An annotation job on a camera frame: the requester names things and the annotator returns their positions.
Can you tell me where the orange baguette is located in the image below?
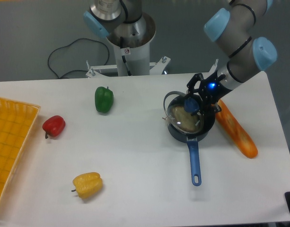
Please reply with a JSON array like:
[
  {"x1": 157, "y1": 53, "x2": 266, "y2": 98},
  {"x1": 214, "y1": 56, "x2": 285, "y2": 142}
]
[{"x1": 215, "y1": 100, "x2": 258, "y2": 159}]

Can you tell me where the yellow plastic basket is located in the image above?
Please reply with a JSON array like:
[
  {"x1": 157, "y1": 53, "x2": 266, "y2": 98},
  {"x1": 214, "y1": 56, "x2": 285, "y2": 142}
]
[{"x1": 0, "y1": 97, "x2": 41, "y2": 204}]

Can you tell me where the red bell pepper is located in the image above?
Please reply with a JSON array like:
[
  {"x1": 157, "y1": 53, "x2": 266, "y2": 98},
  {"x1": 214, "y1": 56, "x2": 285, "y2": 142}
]
[{"x1": 42, "y1": 115, "x2": 66, "y2": 139}]

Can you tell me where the yellow bell pepper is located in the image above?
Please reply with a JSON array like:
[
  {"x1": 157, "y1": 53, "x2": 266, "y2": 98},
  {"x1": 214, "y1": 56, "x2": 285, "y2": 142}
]
[{"x1": 72, "y1": 172, "x2": 103, "y2": 199}]

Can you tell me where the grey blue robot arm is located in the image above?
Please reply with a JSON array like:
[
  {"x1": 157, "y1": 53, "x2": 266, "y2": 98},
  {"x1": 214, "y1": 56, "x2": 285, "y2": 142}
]
[{"x1": 83, "y1": 0, "x2": 277, "y2": 114}]

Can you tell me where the wrapped bread slice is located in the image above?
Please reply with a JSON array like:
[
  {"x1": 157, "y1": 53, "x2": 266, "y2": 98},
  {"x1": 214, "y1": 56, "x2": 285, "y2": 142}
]
[{"x1": 166, "y1": 105, "x2": 204, "y2": 134}]

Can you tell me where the green bell pepper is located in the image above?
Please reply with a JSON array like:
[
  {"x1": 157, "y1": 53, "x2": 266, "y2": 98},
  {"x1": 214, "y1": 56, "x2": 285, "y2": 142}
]
[{"x1": 94, "y1": 87, "x2": 114, "y2": 114}]

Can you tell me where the glass pot lid blue knob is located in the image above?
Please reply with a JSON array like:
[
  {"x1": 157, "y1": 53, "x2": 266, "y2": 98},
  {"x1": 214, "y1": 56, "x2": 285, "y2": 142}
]
[{"x1": 163, "y1": 90, "x2": 205, "y2": 134}]

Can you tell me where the black cable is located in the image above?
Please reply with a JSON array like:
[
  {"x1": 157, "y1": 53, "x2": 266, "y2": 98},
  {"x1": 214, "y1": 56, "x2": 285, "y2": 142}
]
[{"x1": 47, "y1": 38, "x2": 110, "y2": 79}]

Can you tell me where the dark blue saucepan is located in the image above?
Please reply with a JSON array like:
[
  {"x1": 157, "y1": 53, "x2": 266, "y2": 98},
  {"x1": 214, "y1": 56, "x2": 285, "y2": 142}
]
[{"x1": 167, "y1": 93, "x2": 216, "y2": 187}]

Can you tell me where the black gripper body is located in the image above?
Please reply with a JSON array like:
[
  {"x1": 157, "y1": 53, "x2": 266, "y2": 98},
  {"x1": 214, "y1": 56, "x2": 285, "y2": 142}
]
[{"x1": 200, "y1": 71, "x2": 232, "y2": 105}]

